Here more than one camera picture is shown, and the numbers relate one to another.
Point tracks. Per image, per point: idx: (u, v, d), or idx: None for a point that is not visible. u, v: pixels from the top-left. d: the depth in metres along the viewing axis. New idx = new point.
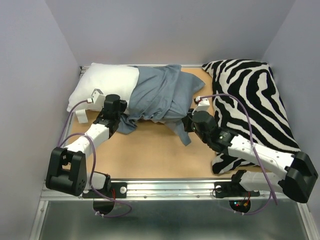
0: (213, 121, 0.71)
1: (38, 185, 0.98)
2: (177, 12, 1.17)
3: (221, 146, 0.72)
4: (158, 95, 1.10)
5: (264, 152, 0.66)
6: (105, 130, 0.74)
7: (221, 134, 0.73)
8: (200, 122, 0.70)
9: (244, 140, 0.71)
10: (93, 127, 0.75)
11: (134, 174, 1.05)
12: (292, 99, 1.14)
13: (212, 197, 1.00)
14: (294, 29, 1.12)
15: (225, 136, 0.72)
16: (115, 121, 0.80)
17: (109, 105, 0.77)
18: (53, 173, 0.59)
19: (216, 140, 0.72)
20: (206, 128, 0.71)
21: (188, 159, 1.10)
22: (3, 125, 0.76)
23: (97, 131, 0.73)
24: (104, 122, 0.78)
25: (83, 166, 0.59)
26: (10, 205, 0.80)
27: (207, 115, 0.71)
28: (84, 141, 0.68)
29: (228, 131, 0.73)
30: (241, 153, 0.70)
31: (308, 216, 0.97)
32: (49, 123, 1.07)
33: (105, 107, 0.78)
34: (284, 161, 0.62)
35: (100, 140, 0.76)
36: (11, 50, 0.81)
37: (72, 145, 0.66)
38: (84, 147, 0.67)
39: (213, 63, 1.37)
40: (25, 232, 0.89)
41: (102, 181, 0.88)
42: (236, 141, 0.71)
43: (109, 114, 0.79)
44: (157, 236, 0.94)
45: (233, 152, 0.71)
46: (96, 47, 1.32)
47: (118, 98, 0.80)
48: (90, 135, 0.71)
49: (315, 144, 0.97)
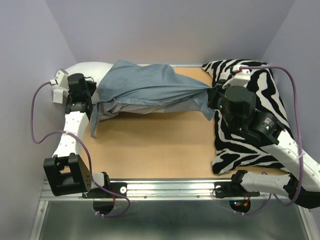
0: (254, 101, 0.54)
1: (37, 185, 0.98)
2: (177, 13, 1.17)
3: (261, 135, 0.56)
4: (136, 77, 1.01)
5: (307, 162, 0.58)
6: (83, 118, 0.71)
7: (264, 123, 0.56)
8: (239, 102, 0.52)
9: (291, 140, 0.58)
10: (69, 118, 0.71)
11: (134, 174, 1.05)
12: (293, 99, 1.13)
13: (213, 197, 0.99)
14: (294, 29, 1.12)
15: (268, 124, 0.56)
16: (87, 101, 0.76)
17: (75, 85, 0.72)
18: (56, 182, 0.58)
19: (257, 128, 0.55)
20: (244, 110, 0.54)
21: (188, 159, 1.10)
22: (2, 124, 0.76)
23: (77, 122, 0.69)
24: (77, 105, 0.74)
25: (82, 165, 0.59)
26: (9, 206, 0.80)
27: (246, 94, 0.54)
28: (71, 139, 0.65)
29: (269, 117, 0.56)
30: (282, 155, 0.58)
31: (308, 216, 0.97)
32: (48, 122, 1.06)
33: (73, 89, 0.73)
34: None
35: (82, 129, 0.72)
36: (10, 50, 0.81)
37: (60, 149, 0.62)
38: (74, 147, 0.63)
39: (213, 63, 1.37)
40: (25, 233, 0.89)
41: (102, 179, 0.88)
42: (282, 139, 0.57)
43: (79, 96, 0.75)
44: (157, 236, 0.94)
45: (272, 149, 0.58)
46: (95, 48, 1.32)
47: (82, 76, 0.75)
48: (73, 132, 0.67)
49: (315, 145, 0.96)
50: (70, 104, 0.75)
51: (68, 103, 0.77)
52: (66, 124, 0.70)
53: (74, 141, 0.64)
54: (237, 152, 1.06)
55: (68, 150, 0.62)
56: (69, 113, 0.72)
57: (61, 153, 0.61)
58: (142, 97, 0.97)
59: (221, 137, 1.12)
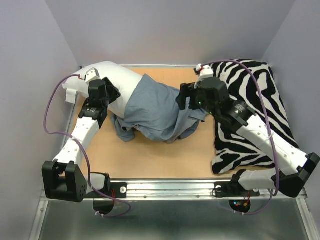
0: (224, 91, 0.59)
1: (38, 185, 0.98)
2: (177, 14, 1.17)
3: (232, 119, 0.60)
4: (163, 103, 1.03)
5: (279, 144, 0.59)
6: (93, 125, 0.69)
7: (236, 108, 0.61)
8: (210, 89, 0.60)
9: (262, 124, 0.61)
10: (80, 123, 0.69)
11: (132, 174, 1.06)
12: (292, 99, 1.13)
13: (213, 197, 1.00)
14: (293, 30, 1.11)
15: (241, 111, 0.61)
16: (103, 109, 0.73)
17: (94, 91, 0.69)
18: (50, 186, 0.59)
19: (228, 113, 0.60)
20: (216, 96, 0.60)
21: (188, 160, 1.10)
22: (3, 125, 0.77)
23: (86, 129, 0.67)
24: (91, 111, 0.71)
25: (79, 175, 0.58)
26: (10, 206, 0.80)
27: (218, 81, 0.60)
28: (75, 146, 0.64)
29: (243, 104, 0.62)
30: (253, 137, 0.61)
31: (308, 216, 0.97)
32: (50, 124, 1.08)
33: (91, 95, 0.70)
34: (298, 161, 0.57)
35: (90, 136, 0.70)
36: (11, 52, 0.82)
37: (61, 154, 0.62)
38: (75, 155, 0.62)
39: (213, 63, 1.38)
40: (25, 232, 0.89)
41: (102, 180, 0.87)
42: (252, 122, 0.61)
43: (96, 102, 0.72)
44: (157, 236, 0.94)
45: (244, 132, 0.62)
46: (96, 48, 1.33)
47: (104, 83, 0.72)
48: (79, 139, 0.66)
49: (315, 145, 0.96)
50: (86, 108, 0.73)
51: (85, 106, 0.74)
52: (76, 128, 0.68)
53: (77, 149, 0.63)
54: (237, 152, 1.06)
55: (68, 157, 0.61)
56: (81, 118, 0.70)
57: (62, 159, 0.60)
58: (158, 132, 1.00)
59: (221, 137, 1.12)
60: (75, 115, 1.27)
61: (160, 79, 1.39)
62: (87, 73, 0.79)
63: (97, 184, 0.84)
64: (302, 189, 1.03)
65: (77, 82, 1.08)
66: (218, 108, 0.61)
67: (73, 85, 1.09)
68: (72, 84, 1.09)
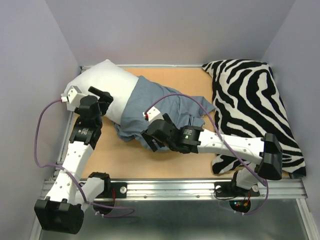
0: (168, 125, 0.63)
1: (38, 185, 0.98)
2: (177, 13, 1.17)
3: (188, 145, 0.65)
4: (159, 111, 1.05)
5: (235, 143, 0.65)
6: (85, 151, 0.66)
7: (186, 134, 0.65)
8: (155, 132, 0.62)
9: (213, 134, 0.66)
10: (71, 149, 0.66)
11: (132, 173, 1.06)
12: (292, 99, 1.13)
13: (213, 197, 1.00)
14: (294, 29, 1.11)
15: (190, 135, 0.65)
16: (96, 128, 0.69)
17: (86, 110, 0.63)
18: (45, 222, 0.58)
19: (181, 143, 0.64)
20: (166, 133, 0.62)
21: (188, 161, 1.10)
22: (3, 124, 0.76)
23: (78, 157, 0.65)
24: (83, 132, 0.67)
25: (73, 211, 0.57)
26: (10, 206, 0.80)
27: (158, 121, 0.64)
28: (67, 181, 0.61)
29: (190, 128, 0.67)
30: (213, 149, 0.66)
31: (308, 216, 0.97)
32: (50, 125, 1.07)
33: (82, 114, 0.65)
34: (257, 148, 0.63)
35: (83, 164, 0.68)
36: (11, 51, 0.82)
37: (53, 190, 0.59)
38: (68, 190, 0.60)
39: (213, 63, 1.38)
40: (25, 232, 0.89)
41: (101, 185, 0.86)
42: (204, 138, 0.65)
43: (89, 121, 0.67)
44: (157, 236, 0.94)
45: (202, 149, 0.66)
46: (96, 47, 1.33)
47: (96, 99, 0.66)
48: (71, 170, 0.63)
49: (315, 145, 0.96)
50: (78, 128, 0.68)
51: (77, 125, 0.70)
52: (68, 156, 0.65)
53: (70, 184, 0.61)
54: None
55: (61, 194, 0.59)
56: (73, 142, 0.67)
57: (54, 196, 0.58)
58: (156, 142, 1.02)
59: None
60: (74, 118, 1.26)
61: (160, 79, 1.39)
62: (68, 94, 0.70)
63: (95, 192, 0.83)
64: (302, 189, 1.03)
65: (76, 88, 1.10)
66: (172, 143, 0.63)
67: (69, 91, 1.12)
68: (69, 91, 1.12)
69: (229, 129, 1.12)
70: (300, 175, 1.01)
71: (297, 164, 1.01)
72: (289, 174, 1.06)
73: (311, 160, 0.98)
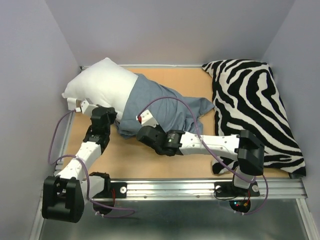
0: (153, 131, 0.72)
1: (38, 185, 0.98)
2: (177, 13, 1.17)
3: (172, 148, 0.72)
4: (156, 111, 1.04)
5: (212, 141, 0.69)
6: (96, 148, 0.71)
7: (170, 138, 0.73)
8: (142, 138, 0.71)
9: (193, 135, 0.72)
10: (83, 145, 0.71)
11: (131, 173, 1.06)
12: (292, 99, 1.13)
13: (212, 197, 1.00)
14: (294, 30, 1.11)
15: (174, 138, 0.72)
16: (105, 135, 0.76)
17: (97, 120, 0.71)
18: (48, 203, 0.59)
19: (166, 146, 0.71)
20: (151, 138, 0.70)
21: (187, 161, 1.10)
22: (3, 124, 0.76)
23: (89, 150, 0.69)
24: (95, 137, 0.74)
25: (79, 193, 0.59)
26: (10, 206, 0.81)
27: (145, 127, 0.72)
28: (77, 165, 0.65)
29: (175, 133, 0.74)
30: (193, 149, 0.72)
31: (308, 216, 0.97)
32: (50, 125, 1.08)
33: (94, 122, 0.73)
34: (232, 145, 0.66)
35: (93, 159, 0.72)
36: (11, 51, 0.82)
37: (64, 171, 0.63)
38: (77, 173, 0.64)
39: (213, 63, 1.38)
40: (25, 232, 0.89)
41: (101, 184, 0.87)
42: (185, 140, 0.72)
43: (99, 129, 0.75)
44: (157, 236, 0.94)
45: (186, 150, 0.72)
46: (96, 48, 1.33)
47: (105, 110, 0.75)
48: (82, 157, 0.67)
49: (315, 145, 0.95)
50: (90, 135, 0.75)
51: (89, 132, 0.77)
52: (80, 149, 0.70)
53: (80, 167, 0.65)
54: None
55: (70, 175, 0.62)
56: (86, 142, 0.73)
57: (64, 176, 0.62)
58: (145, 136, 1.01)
59: None
60: (74, 117, 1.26)
61: (161, 79, 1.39)
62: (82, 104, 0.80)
63: (95, 190, 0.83)
64: (302, 189, 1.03)
65: (76, 87, 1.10)
66: (157, 146, 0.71)
67: (70, 91, 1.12)
68: (69, 91, 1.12)
69: (229, 129, 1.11)
70: (300, 175, 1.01)
71: (297, 164, 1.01)
72: (289, 174, 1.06)
73: (311, 161, 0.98)
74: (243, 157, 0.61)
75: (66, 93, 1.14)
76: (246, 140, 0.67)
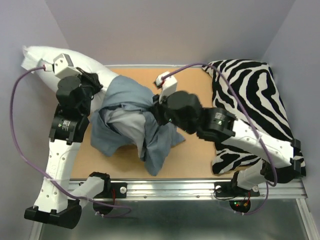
0: (198, 102, 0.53)
1: (37, 185, 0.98)
2: (177, 13, 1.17)
3: (216, 132, 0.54)
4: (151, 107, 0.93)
5: (269, 142, 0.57)
6: (70, 152, 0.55)
7: (216, 118, 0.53)
8: (184, 107, 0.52)
9: (247, 127, 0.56)
10: (52, 151, 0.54)
11: (132, 173, 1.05)
12: (292, 99, 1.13)
13: (212, 197, 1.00)
14: (294, 30, 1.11)
15: (221, 121, 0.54)
16: (81, 118, 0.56)
17: (67, 99, 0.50)
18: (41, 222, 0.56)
19: (210, 128, 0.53)
20: (191, 113, 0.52)
21: (188, 161, 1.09)
22: (2, 124, 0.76)
23: (62, 159, 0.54)
24: (64, 126, 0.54)
25: (63, 220, 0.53)
26: (10, 206, 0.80)
27: (189, 94, 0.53)
28: (53, 189, 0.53)
29: (221, 111, 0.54)
30: (242, 144, 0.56)
31: (308, 216, 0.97)
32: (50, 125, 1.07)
33: (63, 103, 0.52)
34: (288, 153, 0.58)
35: (71, 162, 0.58)
36: (11, 51, 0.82)
37: (40, 199, 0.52)
38: (56, 200, 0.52)
39: (213, 63, 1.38)
40: (24, 232, 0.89)
41: (101, 185, 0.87)
42: (238, 129, 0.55)
43: (71, 110, 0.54)
44: (157, 236, 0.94)
45: (232, 142, 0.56)
46: (96, 48, 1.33)
47: (78, 83, 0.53)
48: (55, 175, 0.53)
49: (315, 145, 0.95)
50: (57, 121, 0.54)
51: (57, 115, 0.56)
52: (49, 157, 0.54)
53: (56, 193, 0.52)
54: (237, 153, 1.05)
55: (48, 205, 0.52)
56: (54, 141, 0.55)
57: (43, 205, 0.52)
58: (130, 104, 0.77)
59: None
60: None
61: None
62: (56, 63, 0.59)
63: (95, 191, 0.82)
64: (302, 189, 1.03)
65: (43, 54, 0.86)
66: (187, 120, 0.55)
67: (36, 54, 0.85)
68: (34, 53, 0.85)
69: None
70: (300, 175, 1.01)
71: None
72: None
73: (311, 161, 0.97)
74: (295, 168, 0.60)
75: (30, 48, 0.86)
76: (295, 150, 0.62)
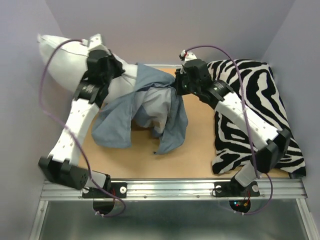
0: (204, 69, 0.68)
1: (38, 185, 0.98)
2: (177, 13, 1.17)
3: (210, 95, 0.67)
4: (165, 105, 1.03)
5: (252, 118, 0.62)
6: (90, 111, 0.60)
7: (215, 86, 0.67)
8: (192, 68, 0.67)
9: (238, 100, 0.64)
10: (74, 108, 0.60)
11: (133, 173, 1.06)
12: (292, 99, 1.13)
13: (213, 197, 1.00)
14: (294, 29, 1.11)
15: (219, 88, 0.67)
16: (103, 86, 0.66)
17: (93, 63, 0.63)
18: (49, 179, 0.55)
19: (208, 90, 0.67)
20: (196, 74, 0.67)
21: (188, 160, 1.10)
22: (3, 124, 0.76)
23: (82, 116, 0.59)
24: (88, 88, 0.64)
25: (75, 172, 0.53)
26: (10, 206, 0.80)
27: (201, 62, 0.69)
28: (69, 141, 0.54)
29: (221, 83, 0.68)
30: (227, 112, 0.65)
31: (308, 216, 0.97)
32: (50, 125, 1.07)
33: (90, 68, 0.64)
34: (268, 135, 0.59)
35: (89, 123, 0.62)
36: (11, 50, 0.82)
37: (56, 148, 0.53)
38: (71, 151, 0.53)
39: (213, 63, 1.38)
40: (24, 232, 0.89)
41: (102, 181, 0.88)
42: (229, 98, 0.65)
43: (95, 77, 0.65)
44: (157, 236, 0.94)
45: (219, 107, 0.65)
46: None
47: (105, 54, 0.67)
48: (74, 130, 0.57)
49: (315, 145, 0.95)
50: (82, 85, 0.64)
51: (83, 81, 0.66)
52: (70, 114, 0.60)
53: (72, 144, 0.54)
54: (237, 153, 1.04)
55: (63, 155, 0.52)
56: (77, 101, 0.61)
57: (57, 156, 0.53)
58: (160, 84, 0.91)
59: (221, 137, 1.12)
60: None
61: None
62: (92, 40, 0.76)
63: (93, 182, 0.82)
64: (302, 189, 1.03)
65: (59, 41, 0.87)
66: (198, 85, 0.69)
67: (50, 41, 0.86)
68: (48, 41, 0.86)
69: (229, 129, 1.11)
70: (300, 175, 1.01)
71: (297, 164, 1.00)
72: (289, 174, 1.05)
73: (312, 160, 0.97)
74: (270, 151, 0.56)
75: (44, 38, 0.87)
76: (281, 141, 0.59)
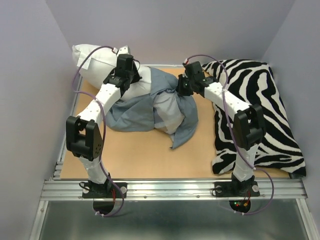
0: (198, 67, 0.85)
1: (38, 185, 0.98)
2: (177, 13, 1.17)
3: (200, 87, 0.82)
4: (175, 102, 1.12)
5: (229, 97, 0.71)
6: (115, 92, 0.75)
7: (204, 78, 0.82)
8: (188, 67, 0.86)
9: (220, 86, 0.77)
10: (103, 89, 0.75)
11: (132, 173, 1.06)
12: (292, 99, 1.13)
13: (212, 197, 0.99)
14: (294, 29, 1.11)
15: (208, 81, 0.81)
16: (126, 79, 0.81)
17: (122, 61, 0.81)
18: (71, 140, 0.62)
19: (199, 82, 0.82)
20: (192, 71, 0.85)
21: (188, 161, 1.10)
22: (3, 124, 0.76)
23: (109, 94, 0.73)
24: (115, 79, 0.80)
25: (97, 134, 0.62)
26: (10, 206, 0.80)
27: (198, 63, 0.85)
28: (96, 108, 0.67)
29: (211, 78, 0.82)
30: (214, 97, 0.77)
31: (308, 216, 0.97)
32: (50, 125, 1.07)
33: (119, 64, 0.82)
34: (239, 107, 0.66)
35: (110, 103, 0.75)
36: (11, 50, 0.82)
37: (84, 112, 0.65)
38: (96, 115, 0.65)
39: (213, 63, 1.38)
40: (24, 233, 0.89)
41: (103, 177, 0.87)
42: (212, 85, 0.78)
43: (121, 72, 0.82)
44: (158, 236, 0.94)
45: (207, 93, 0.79)
46: None
47: (130, 57, 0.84)
48: (102, 101, 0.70)
49: (315, 145, 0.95)
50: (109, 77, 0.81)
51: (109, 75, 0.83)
52: (100, 92, 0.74)
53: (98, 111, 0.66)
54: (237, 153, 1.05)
55: (89, 116, 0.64)
56: (106, 84, 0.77)
57: (84, 117, 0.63)
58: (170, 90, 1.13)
59: (221, 137, 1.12)
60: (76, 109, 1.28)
61: None
62: (120, 49, 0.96)
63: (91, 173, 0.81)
64: (302, 189, 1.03)
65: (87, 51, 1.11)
66: (193, 79, 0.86)
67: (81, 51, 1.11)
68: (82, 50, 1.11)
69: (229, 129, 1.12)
70: (300, 175, 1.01)
71: (297, 164, 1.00)
72: (289, 174, 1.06)
73: (311, 160, 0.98)
74: (238, 117, 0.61)
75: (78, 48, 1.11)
76: (254, 114, 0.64)
